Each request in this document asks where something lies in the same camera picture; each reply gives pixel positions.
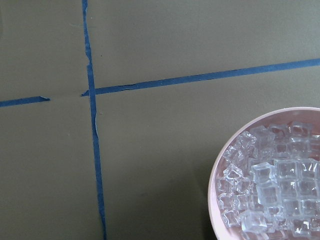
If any pink bowl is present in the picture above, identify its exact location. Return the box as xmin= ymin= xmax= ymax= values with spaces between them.
xmin=207 ymin=107 xmax=320 ymax=240

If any pile of clear ice cubes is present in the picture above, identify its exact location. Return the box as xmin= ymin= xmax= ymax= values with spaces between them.
xmin=216 ymin=121 xmax=320 ymax=240

